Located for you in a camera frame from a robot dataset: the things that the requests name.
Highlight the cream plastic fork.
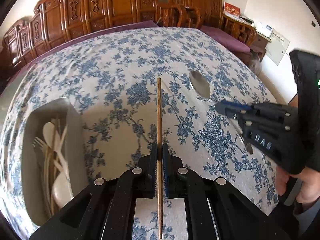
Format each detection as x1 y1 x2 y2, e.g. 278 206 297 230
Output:
32 137 66 173

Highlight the wooden side table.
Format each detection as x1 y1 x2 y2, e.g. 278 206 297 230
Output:
250 32 272 61

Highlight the cream plastic chopstick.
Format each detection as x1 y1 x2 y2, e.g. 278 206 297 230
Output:
54 126 68 162
43 146 52 217

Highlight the carved wooden armchair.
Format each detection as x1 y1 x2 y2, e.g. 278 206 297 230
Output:
168 0 257 46

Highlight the blue floral tablecloth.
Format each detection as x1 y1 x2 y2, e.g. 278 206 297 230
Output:
1 28 278 239

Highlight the carved wooden long sofa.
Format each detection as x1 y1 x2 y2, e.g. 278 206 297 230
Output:
0 0 188 78

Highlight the person's right hand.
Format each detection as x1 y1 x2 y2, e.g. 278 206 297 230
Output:
275 166 320 210

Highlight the grey rectangular utensil tray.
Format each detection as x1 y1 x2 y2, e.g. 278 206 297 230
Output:
21 98 88 226

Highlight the stainless steel spoon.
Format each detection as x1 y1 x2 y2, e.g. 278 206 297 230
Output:
189 71 253 154

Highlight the purple sofa cushion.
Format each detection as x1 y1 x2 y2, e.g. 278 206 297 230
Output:
7 20 158 86

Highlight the purple seat cushion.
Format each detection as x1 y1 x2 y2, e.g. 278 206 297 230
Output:
200 25 250 53

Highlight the white ceramic spoon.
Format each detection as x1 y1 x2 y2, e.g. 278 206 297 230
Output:
42 122 55 149

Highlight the white wall panel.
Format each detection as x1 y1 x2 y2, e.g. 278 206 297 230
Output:
266 29 290 65

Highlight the red calendar card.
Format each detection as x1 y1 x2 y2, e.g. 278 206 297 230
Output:
223 2 240 18

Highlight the brown wooden chopstick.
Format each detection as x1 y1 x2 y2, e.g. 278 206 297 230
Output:
51 118 61 150
157 77 163 239

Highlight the white plastic spoon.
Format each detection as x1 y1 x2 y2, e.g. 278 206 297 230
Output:
52 160 73 209

